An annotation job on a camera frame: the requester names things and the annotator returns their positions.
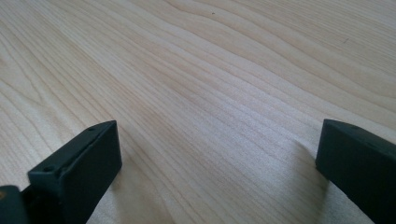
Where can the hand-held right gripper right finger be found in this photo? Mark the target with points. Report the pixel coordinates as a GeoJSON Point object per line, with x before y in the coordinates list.
{"type": "Point", "coordinates": [361, 168]}

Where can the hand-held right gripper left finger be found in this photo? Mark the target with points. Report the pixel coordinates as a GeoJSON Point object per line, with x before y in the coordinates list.
{"type": "Point", "coordinates": [77, 174]}

